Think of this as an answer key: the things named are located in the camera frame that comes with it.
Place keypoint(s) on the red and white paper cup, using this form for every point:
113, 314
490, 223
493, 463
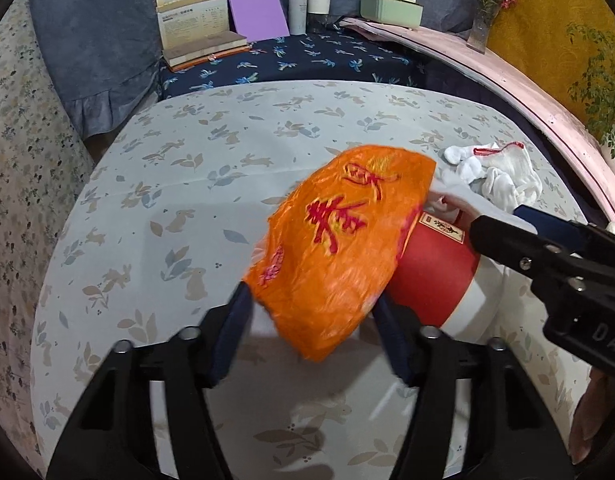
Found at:
432, 270

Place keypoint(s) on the orange plastic bag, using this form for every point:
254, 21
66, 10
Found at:
337, 250

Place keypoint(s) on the glass vase with pink flowers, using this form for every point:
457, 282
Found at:
482, 30

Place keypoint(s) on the purple notebook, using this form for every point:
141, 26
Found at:
257, 10

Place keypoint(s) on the yellow cloth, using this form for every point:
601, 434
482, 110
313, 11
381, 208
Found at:
547, 5

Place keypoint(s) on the pale green box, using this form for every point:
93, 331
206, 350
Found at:
390, 10

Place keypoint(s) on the person's right hand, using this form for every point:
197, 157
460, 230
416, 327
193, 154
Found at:
590, 420

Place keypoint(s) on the white jar with clear base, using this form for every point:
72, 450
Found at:
318, 2

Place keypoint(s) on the blue-grey cloth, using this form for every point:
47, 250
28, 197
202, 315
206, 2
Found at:
97, 35

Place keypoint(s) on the open cream book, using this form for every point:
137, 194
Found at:
197, 20

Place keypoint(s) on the pink cloth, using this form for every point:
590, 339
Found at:
537, 95

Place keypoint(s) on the navy printed cloth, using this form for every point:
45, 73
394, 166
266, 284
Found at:
312, 60

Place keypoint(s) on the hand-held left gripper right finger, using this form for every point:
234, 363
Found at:
393, 342

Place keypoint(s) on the white cotton glove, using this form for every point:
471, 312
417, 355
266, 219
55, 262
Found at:
507, 185
492, 152

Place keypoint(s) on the orange pencil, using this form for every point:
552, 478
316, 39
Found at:
222, 55

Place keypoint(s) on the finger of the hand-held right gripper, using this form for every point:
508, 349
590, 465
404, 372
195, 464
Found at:
552, 222
512, 245

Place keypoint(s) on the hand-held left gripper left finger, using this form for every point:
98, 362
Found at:
235, 332

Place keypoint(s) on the floral rabbit print tablecloth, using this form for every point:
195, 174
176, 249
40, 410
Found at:
187, 160

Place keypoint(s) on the white tube bottle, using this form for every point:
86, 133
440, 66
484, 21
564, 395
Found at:
297, 10

